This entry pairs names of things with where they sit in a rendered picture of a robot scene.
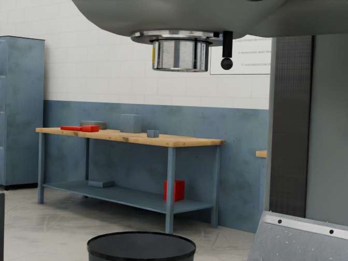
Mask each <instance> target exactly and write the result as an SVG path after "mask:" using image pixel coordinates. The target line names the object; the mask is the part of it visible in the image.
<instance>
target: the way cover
mask: <svg viewBox="0 0 348 261"><path fill-rule="evenodd" d="M297 219H298V220H297ZM268 220H269V222H268ZM287 224H288V225H287ZM269 227H270V228H269ZM286 231H287V232H286ZM291 233H292V234H291ZM289 234H291V235H289ZM278 236H280V237H279V238H277V237H278ZM293 240H294V241H295V243H294V242H293ZM286 242H288V243H286ZM264 244H265V246H264ZM298 247H299V248H298ZM312 249H314V250H312ZM300 250H301V252H300ZM277 253H278V255H277ZM299 253H300V254H299ZM261 258H262V259H263V261H281V260H282V261H348V226H343V225H338V224H333V223H326V222H321V221H316V220H311V219H305V218H301V217H296V216H291V215H285V214H280V213H274V212H269V211H264V210H263V212H262V215H261V218H260V222H259V225H258V228H257V231H256V234H255V237H254V240H253V244H252V247H251V250H250V253H249V256H248V260H247V261H261ZM330 258H332V259H330ZM280 259H281V260H280Z"/></svg>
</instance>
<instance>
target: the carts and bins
mask: <svg viewBox="0 0 348 261"><path fill-rule="evenodd" d="M86 248H87V251H88V253H89V261H194V254H195V252H196V244H195V243H194V242H193V241H192V240H190V239H188V238H184V237H181V236H177V235H173V234H167V233H159V232H152V231H123V232H116V233H108V234H103V235H99V236H96V237H94V238H92V239H90V240H89V241H88V242H87V244H86Z"/></svg>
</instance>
